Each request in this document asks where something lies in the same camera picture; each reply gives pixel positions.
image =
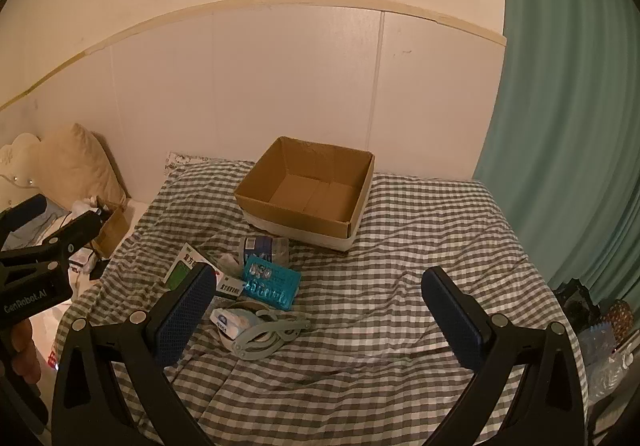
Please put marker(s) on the white medicine box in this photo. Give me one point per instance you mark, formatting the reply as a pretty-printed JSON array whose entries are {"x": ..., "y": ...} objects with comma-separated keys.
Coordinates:
[{"x": 230, "y": 286}]

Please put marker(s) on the floral patterned pillow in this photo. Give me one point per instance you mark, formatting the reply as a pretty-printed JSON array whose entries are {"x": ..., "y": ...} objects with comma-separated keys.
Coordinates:
[{"x": 185, "y": 160}]

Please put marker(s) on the teal curtain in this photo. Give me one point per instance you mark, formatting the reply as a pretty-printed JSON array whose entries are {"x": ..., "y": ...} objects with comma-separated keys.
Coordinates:
[{"x": 565, "y": 101}]

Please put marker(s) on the clear blue plastic bag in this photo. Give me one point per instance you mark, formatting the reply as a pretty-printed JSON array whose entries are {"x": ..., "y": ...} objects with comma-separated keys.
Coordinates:
[{"x": 602, "y": 356}]

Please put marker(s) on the beige pillow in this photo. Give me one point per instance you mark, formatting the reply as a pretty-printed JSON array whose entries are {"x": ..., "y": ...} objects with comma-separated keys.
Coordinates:
[{"x": 80, "y": 161}]

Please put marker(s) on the small white bottle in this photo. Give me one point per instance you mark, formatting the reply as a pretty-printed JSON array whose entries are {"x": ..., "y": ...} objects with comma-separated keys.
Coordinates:
[{"x": 230, "y": 263}]

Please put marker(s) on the small brown cardboard box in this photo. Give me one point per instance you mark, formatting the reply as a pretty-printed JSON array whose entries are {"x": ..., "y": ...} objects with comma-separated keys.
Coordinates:
[{"x": 114, "y": 228}]

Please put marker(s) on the brown scaly round object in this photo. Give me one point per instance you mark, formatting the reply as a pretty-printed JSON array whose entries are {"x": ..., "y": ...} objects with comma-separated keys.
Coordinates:
[{"x": 619, "y": 318}]

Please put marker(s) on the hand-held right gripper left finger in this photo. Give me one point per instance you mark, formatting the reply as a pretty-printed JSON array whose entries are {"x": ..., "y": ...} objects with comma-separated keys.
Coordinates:
[{"x": 184, "y": 313}]

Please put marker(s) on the grey checkered blanket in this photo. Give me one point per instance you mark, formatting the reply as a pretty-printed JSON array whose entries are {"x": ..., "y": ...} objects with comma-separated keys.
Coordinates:
[{"x": 350, "y": 326}]

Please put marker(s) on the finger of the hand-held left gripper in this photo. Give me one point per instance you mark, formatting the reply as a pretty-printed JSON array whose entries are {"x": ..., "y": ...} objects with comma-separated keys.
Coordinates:
[
  {"x": 27, "y": 208},
  {"x": 65, "y": 238}
]

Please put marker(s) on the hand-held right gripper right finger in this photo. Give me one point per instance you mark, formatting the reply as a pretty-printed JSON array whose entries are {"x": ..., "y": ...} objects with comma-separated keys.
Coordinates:
[{"x": 452, "y": 313}]

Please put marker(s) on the green medicine box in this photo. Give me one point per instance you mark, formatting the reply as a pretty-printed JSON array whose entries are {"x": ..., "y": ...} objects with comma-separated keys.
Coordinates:
[{"x": 179, "y": 272}]

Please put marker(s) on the white tufted headboard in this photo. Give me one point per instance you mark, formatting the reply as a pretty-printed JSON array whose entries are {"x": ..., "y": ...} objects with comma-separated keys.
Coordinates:
[{"x": 17, "y": 161}]

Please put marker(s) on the black bag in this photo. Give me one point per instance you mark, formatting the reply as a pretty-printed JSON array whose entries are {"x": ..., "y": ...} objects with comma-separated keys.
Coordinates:
[{"x": 575, "y": 303}]

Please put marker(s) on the person's left hand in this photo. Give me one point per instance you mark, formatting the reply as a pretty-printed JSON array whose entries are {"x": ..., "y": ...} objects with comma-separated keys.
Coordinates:
[{"x": 22, "y": 348}]

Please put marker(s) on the light blue cloth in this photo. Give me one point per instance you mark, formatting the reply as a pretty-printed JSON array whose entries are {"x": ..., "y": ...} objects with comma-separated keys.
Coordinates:
[{"x": 42, "y": 223}]

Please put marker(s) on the blue foil packet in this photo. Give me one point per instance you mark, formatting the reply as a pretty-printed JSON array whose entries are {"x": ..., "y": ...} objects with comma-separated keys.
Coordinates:
[{"x": 270, "y": 282}]

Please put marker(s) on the cotton swab jar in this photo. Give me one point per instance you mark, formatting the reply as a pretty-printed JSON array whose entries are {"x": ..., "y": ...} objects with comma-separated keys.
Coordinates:
[{"x": 264, "y": 249}]

